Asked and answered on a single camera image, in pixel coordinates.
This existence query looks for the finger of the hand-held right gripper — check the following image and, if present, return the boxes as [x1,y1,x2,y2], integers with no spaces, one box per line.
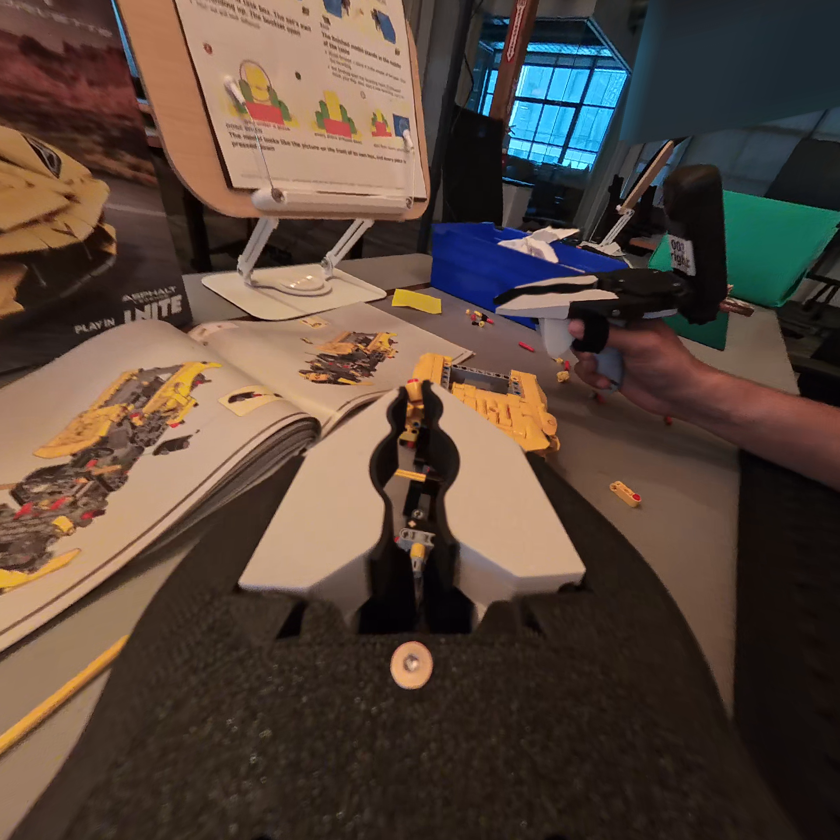
[493,287,598,316]
[504,274,601,299]

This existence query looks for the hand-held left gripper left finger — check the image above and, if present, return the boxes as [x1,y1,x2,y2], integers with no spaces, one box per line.
[238,386,416,636]

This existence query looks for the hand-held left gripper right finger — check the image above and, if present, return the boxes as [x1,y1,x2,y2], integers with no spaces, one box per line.
[420,379,586,636]

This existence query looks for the yellow toy brick car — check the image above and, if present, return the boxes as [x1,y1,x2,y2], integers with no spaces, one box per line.
[392,353,562,581]

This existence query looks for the person's right forearm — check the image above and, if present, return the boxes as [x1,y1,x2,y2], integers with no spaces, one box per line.
[705,367,840,493]

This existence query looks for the grey desk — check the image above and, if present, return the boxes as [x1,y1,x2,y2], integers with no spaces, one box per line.
[0,252,802,808]

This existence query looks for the person's right hand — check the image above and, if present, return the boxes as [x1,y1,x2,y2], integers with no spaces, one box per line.
[567,319,718,422]

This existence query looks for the scattered small brick pieces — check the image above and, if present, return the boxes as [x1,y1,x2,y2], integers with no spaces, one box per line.
[465,307,673,424]

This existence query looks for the crumpled white paper bags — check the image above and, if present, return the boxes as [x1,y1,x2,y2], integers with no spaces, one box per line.
[497,226,581,263]

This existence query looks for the blue storage bin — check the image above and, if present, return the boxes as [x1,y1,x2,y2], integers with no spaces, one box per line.
[430,222,631,329]

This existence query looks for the green plastic tote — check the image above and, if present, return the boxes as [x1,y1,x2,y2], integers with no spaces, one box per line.
[648,190,840,352]

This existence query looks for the white stand with wooden board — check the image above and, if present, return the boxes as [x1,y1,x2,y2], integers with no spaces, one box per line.
[581,138,677,257]

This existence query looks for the brown wooden pillar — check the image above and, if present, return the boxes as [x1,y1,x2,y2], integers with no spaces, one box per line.
[489,0,540,126]

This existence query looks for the black perforated mat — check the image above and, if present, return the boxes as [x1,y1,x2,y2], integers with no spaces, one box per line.
[734,449,840,840]

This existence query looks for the open instruction booklet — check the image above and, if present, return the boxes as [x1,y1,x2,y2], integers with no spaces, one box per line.
[0,303,475,654]

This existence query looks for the yellow axle with black end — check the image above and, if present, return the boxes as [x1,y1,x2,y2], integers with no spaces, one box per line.
[0,634,130,756]

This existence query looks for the toy car set box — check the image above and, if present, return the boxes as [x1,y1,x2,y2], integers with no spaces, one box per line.
[0,0,193,375]

